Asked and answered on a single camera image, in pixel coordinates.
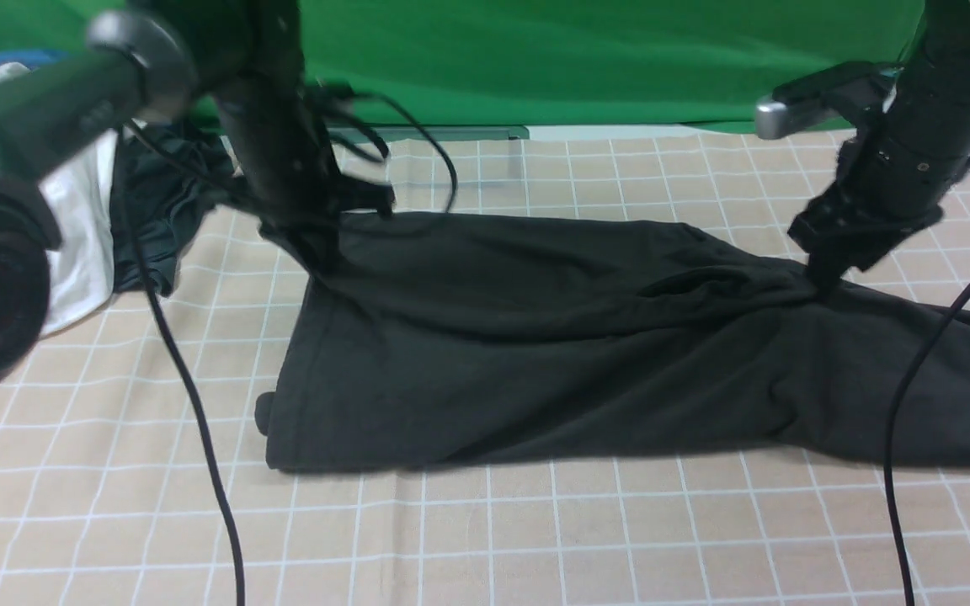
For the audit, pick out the green metal base bar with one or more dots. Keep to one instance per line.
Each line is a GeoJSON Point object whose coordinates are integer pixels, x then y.
{"type": "Point", "coordinates": [393, 133]}

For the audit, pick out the green backdrop cloth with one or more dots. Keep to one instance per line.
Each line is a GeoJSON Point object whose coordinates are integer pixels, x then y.
{"type": "Point", "coordinates": [535, 63]}

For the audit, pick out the white crumpled garment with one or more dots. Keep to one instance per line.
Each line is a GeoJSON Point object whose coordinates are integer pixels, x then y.
{"type": "Point", "coordinates": [81, 269]}

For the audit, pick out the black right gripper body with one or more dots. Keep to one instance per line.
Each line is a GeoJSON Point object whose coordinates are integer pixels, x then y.
{"type": "Point", "coordinates": [839, 235]}

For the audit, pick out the beige checkered tablecloth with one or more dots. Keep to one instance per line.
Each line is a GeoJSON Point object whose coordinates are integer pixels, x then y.
{"type": "Point", "coordinates": [105, 498]}

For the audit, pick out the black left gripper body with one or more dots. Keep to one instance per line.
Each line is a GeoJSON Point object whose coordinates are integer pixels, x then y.
{"type": "Point", "coordinates": [303, 215]}

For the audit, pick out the dark gray long-sleeve shirt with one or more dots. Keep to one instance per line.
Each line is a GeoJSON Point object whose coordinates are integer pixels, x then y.
{"type": "Point", "coordinates": [501, 340]}

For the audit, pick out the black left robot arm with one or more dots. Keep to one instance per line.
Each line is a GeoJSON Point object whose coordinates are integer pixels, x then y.
{"type": "Point", "coordinates": [153, 60]}

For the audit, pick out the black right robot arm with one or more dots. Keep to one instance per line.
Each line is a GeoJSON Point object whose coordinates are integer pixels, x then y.
{"type": "Point", "coordinates": [911, 144]}

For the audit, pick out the dark gray crumpled garment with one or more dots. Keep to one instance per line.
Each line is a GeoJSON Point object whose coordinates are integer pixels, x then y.
{"type": "Point", "coordinates": [163, 207]}

